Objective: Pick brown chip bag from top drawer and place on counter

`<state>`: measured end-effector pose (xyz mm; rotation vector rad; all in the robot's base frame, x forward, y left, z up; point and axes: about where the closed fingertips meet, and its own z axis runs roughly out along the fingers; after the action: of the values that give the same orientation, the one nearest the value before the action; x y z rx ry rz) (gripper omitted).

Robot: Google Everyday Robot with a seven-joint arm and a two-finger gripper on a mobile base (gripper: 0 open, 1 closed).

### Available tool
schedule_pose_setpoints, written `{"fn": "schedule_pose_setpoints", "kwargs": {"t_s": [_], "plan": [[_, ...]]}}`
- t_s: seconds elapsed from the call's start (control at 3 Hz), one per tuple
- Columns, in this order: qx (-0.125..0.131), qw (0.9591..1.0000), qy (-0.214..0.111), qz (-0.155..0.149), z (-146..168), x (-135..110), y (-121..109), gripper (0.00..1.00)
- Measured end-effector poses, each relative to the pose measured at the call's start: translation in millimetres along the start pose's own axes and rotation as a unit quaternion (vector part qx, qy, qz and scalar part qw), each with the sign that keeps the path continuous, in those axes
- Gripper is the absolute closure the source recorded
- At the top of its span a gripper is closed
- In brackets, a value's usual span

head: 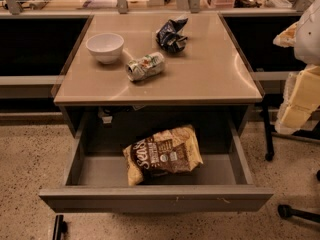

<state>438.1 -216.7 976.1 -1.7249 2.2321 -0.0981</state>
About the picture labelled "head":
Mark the brown chip bag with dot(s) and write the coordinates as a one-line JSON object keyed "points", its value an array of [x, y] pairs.
{"points": [[171, 151]]}

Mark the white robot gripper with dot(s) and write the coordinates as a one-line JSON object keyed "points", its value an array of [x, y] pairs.
{"points": [[308, 39]]}

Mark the black chair base leg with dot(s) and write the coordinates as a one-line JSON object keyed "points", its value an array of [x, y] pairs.
{"points": [[286, 211]]}

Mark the crushed green white can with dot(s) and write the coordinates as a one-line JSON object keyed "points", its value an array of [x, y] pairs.
{"points": [[145, 67]]}

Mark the beige counter cabinet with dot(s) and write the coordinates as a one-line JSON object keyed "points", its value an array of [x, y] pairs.
{"points": [[209, 71]]}

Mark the crumpled blue chip bag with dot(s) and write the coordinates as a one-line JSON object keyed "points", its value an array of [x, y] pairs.
{"points": [[170, 38]]}

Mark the grey open top drawer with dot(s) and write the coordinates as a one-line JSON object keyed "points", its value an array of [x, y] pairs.
{"points": [[96, 174]]}

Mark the white ceramic bowl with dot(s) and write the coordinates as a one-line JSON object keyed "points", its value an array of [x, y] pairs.
{"points": [[106, 48]]}

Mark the black chair caster leg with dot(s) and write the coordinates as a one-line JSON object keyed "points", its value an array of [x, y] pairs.
{"points": [[268, 134]]}

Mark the black object at floor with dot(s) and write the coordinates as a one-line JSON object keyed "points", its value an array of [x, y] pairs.
{"points": [[60, 228]]}

